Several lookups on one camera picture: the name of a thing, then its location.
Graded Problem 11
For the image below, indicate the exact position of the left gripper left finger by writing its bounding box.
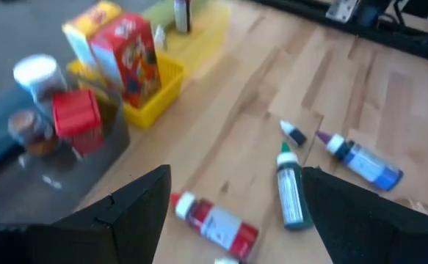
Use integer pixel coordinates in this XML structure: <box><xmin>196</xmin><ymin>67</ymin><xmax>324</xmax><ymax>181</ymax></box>
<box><xmin>51</xmin><ymin>164</ymin><xmax>173</xmax><ymax>264</ymax></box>

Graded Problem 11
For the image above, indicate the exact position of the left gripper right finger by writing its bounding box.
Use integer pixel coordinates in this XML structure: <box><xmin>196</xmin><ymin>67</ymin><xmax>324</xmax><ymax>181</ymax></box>
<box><xmin>301</xmin><ymin>166</ymin><xmax>428</xmax><ymax>264</ymax></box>

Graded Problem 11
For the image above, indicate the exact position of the small clear glass jar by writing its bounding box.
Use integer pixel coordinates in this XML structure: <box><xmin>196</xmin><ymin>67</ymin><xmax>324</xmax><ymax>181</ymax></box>
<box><xmin>7</xmin><ymin>109</ymin><xmax>59</xmax><ymax>157</ymax></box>

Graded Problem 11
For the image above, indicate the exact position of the red cereal box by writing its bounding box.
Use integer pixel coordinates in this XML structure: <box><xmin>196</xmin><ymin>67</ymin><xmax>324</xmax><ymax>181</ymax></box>
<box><xmin>88</xmin><ymin>12</ymin><xmax>162</xmax><ymax>110</ymax></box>

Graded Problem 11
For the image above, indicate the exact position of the white-lid spice jar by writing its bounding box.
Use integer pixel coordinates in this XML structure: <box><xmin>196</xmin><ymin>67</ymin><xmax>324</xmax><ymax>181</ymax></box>
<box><xmin>12</xmin><ymin>54</ymin><xmax>68</xmax><ymax>111</ymax></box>

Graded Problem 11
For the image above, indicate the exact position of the white-cap dropper bottle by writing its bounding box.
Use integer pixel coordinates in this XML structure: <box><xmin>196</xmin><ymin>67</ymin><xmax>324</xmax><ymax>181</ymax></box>
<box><xmin>153</xmin><ymin>24</ymin><xmax>167</xmax><ymax>51</ymax></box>

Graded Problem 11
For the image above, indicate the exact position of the yellow cereal box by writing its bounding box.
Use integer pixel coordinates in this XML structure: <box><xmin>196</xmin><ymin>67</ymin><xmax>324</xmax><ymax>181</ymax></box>
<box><xmin>62</xmin><ymin>0</ymin><xmax>123</xmax><ymax>70</ymax></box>

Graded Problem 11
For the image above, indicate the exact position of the purple food colouring bottle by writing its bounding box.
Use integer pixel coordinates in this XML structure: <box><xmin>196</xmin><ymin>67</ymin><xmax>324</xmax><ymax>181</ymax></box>
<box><xmin>315</xmin><ymin>130</ymin><xmax>405</xmax><ymax>192</ymax></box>

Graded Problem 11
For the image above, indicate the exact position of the green food colouring bottle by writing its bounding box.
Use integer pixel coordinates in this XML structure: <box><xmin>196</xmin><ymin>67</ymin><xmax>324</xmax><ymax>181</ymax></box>
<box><xmin>275</xmin><ymin>141</ymin><xmax>314</xmax><ymax>231</ymax></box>

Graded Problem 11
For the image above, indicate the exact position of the grey plastic bin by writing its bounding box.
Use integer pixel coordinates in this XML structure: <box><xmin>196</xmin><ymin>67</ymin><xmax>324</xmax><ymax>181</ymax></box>
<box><xmin>0</xmin><ymin>84</ymin><xmax>132</xmax><ymax>224</ymax></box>

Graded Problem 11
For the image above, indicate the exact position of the red-tipped food colouring bottle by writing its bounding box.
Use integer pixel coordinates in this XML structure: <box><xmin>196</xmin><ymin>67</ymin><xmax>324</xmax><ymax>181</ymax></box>
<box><xmin>170</xmin><ymin>191</ymin><xmax>259</xmax><ymax>262</ymax></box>

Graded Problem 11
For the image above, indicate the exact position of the black dropper bottle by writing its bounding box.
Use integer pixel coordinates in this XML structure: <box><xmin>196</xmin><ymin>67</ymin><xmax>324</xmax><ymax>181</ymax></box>
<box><xmin>279</xmin><ymin>120</ymin><xmax>308</xmax><ymax>147</ymax></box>

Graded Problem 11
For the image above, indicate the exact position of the yellow slotted plastic basket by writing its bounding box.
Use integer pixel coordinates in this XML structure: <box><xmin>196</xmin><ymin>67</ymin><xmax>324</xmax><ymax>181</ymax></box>
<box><xmin>66</xmin><ymin>54</ymin><xmax>185</xmax><ymax>130</ymax></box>

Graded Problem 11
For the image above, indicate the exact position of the translucent yellow-green plastic bin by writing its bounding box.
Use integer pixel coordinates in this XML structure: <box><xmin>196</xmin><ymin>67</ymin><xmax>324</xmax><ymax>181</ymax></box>
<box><xmin>142</xmin><ymin>0</ymin><xmax>233</xmax><ymax>80</ymax></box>

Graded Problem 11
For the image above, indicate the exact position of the black metal table frame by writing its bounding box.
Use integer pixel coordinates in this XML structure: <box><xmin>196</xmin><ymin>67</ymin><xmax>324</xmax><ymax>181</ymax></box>
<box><xmin>250</xmin><ymin>0</ymin><xmax>428</xmax><ymax>65</ymax></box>

